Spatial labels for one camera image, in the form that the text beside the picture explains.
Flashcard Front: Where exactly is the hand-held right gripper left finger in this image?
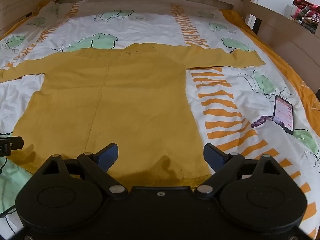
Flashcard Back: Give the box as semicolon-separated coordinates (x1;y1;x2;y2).
34;142;128;196

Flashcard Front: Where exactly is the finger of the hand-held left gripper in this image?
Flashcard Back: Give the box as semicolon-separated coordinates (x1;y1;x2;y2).
0;136;24;157

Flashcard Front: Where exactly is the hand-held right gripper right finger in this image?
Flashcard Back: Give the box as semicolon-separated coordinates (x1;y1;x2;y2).
194;143;287;196

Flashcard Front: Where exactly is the mustard yellow knit sweater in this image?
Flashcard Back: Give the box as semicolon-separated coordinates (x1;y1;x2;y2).
0;42;266;188

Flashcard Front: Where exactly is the pile of colourful clothes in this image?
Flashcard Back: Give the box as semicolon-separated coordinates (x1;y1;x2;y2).
291;0;320;34

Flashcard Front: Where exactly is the purple patterned phone holder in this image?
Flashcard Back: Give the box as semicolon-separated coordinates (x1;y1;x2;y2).
251;115;285;128

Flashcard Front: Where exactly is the black smartphone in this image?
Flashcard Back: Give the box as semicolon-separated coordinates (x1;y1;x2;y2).
272;95;294;134

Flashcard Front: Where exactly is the white printed bedsheet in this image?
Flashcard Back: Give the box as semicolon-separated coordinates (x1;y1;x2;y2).
0;1;320;239

